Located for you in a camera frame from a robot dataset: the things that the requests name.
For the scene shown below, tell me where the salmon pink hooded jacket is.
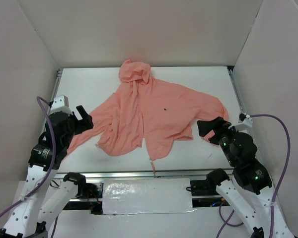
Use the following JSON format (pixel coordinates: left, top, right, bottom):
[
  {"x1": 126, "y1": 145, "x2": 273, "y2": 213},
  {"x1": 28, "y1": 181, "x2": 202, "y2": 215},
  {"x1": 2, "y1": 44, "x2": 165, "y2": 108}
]
[{"x1": 64, "y1": 60, "x2": 228, "y2": 172}]

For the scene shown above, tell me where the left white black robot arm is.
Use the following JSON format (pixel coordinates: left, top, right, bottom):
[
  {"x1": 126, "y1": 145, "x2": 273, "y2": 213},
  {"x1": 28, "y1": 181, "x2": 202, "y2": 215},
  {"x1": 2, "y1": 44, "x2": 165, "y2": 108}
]
[{"x1": 0, "y1": 105, "x2": 93, "y2": 238}]

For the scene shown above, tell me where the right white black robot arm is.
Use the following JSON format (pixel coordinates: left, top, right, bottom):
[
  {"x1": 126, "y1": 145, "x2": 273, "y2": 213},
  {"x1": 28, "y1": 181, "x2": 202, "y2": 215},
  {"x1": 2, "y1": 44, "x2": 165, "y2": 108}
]
[{"x1": 197, "y1": 114, "x2": 294, "y2": 238}]

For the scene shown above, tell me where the white foam board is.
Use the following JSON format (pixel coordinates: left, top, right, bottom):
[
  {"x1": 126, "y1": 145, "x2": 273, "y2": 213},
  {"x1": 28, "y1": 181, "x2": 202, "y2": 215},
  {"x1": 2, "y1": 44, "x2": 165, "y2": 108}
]
[{"x1": 102, "y1": 178, "x2": 193, "y2": 215}]

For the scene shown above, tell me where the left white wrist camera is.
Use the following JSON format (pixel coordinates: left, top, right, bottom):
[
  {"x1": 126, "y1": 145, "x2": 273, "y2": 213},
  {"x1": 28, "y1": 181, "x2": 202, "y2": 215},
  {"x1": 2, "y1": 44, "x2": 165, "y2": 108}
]
[{"x1": 50, "y1": 95, "x2": 72, "y2": 114}]

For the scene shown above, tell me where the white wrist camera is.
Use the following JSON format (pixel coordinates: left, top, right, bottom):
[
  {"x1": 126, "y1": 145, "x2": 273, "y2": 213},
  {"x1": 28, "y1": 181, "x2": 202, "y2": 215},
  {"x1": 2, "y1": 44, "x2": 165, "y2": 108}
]
[
  {"x1": 229, "y1": 113, "x2": 253, "y2": 131},
  {"x1": 50, "y1": 95, "x2": 72, "y2": 114}
]

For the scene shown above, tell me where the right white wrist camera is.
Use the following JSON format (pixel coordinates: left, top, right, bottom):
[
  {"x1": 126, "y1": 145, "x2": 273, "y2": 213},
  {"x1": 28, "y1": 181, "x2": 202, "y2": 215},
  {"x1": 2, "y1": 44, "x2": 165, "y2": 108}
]
[{"x1": 229, "y1": 113, "x2": 253, "y2": 131}]

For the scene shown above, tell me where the aluminium frame rail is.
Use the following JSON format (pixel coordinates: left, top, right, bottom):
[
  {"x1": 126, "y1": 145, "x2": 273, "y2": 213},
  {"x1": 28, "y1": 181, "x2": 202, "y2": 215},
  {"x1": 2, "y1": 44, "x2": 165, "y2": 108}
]
[{"x1": 53, "y1": 169, "x2": 235, "y2": 179}]

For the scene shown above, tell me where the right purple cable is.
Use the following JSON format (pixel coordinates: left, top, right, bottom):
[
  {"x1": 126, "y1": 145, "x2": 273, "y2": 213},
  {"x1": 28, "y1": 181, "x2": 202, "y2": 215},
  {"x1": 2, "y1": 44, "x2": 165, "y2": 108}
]
[{"x1": 217, "y1": 114, "x2": 291, "y2": 238}]

